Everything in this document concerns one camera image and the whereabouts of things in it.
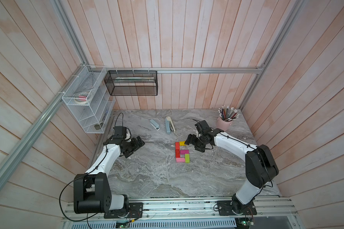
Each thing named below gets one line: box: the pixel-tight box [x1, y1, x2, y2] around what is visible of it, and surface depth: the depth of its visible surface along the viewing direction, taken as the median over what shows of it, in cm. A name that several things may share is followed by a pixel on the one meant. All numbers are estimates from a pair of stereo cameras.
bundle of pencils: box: [217, 105, 240, 122], surface depth 103 cm
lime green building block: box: [184, 153, 190, 164], surface depth 93 cm
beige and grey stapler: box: [164, 116, 176, 135], surface depth 109 cm
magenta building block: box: [180, 149, 190, 155], surface depth 97 cm
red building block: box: [175, 142, 181, 158], surface depth 97 cm
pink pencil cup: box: [216, 116, 233, 132], surface depth 103 cm
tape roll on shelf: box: [74, 91, 90, 105], surface depth 74 cm
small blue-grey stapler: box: [149, 118, 161, 131], surface depth 109 cm
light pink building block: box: [175, 157, 186, 163], surface depth 93 cm
